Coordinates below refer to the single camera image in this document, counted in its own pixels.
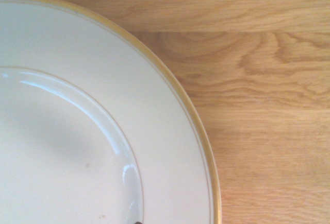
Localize white plate with gold rim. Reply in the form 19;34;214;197
0;0;223;224

